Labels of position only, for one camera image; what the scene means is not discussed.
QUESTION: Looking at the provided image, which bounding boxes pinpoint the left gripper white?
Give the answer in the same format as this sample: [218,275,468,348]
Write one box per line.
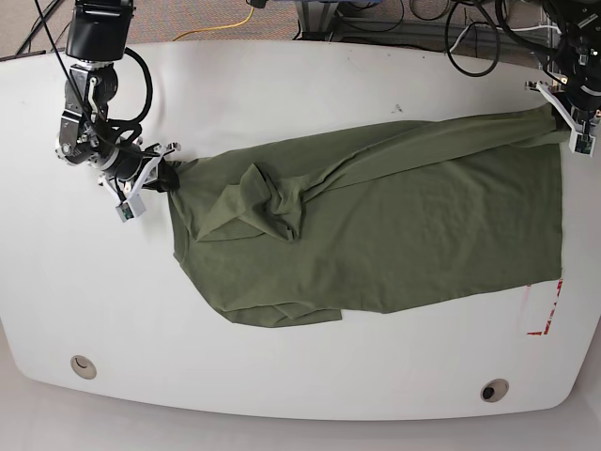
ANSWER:
[525,81,600,136]

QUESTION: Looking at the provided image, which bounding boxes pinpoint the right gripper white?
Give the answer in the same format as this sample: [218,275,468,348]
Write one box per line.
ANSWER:
[99,142,181,205]

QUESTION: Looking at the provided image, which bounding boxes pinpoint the olive green t-shirt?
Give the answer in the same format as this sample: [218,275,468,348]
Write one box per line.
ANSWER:
[168,105,568,328]

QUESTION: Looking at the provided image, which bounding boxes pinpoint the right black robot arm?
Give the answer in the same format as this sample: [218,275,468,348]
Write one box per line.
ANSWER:
[56,1,180,208]

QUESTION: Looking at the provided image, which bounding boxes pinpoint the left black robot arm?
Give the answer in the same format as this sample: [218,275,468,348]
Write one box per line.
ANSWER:
[532,1,600,132]

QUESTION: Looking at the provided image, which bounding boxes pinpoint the red tape rectangle marking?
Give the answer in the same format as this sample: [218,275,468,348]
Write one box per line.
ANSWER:
[517,278,562,336]

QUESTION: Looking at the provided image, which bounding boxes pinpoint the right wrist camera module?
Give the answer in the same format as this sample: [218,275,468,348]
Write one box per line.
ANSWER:
[116,194,146,223]

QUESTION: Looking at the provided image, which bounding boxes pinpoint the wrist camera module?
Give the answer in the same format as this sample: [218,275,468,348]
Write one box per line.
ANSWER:
[568,131,596,157]
[116,194,146,223]

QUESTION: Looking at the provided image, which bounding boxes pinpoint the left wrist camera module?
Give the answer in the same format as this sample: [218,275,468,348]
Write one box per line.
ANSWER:
[568,131,596,157]

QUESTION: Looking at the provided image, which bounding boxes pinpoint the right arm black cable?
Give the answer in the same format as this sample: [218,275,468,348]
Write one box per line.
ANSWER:
[105,46,155,135]

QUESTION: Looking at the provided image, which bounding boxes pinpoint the yellow cable on floor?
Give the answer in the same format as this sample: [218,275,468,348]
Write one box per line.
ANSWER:
[172,6,257,42]

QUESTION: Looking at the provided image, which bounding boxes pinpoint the left table cable grommet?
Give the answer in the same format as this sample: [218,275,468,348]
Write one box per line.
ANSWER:
[70,355,98,381]

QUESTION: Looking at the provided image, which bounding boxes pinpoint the table cable grommet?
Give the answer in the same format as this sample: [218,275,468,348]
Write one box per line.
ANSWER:
[70,355,98,381]
[480,379,509,403]

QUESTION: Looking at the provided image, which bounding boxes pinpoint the metal frame rack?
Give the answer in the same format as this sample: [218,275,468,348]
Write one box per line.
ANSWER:
[293,1,550,78]

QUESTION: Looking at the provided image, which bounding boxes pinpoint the right table cable grommet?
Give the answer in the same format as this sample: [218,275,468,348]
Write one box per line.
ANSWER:
[480,379,509,403]

